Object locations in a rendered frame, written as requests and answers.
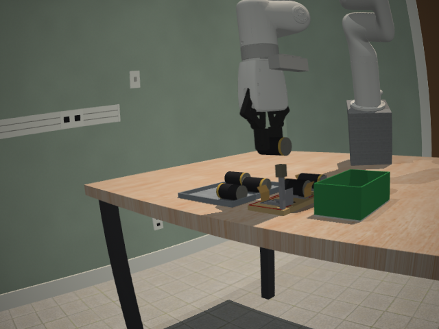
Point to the green open-top box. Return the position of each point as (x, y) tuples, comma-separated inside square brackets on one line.
[(363, 194)]

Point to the black battery with gold end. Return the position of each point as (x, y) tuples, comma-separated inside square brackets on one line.
[(231, 191), (279, 146), (252, 183), (232, 177), (298, 186), (311, 177)]

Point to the tan battery holder board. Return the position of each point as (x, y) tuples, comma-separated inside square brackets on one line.
[(271, 205)]

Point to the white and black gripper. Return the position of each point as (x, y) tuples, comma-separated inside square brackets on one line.
[(261, 90)]

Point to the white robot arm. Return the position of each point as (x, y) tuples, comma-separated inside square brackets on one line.
[(260, 20)]

